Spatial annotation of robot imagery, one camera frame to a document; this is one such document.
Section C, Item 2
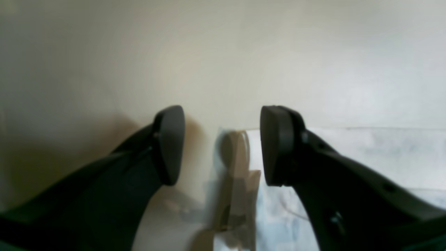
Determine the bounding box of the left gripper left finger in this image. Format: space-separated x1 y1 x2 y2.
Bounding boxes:
1 105 185 251

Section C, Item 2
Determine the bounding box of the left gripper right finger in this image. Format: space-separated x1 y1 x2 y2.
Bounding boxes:
260 106 446 251

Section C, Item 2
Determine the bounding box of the white T-shirt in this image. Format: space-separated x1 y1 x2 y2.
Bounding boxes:
213 127 446 251

